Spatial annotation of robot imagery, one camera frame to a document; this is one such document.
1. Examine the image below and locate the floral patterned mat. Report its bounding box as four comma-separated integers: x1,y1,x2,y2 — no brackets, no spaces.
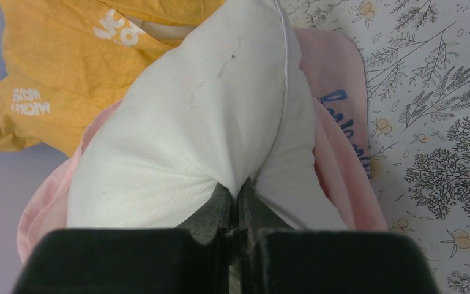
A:
282,1,470,293

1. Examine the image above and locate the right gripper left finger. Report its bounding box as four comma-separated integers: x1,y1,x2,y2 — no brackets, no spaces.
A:
13,185,231,293

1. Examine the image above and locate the yellow Mickey Mouse pillow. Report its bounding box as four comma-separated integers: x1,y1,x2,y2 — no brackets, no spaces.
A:
0,1,222,156

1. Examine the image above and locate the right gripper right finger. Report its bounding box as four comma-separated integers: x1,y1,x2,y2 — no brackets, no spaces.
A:
238,179,438,294

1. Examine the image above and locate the white pillow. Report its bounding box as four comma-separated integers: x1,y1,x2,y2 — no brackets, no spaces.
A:
66,1,346,230

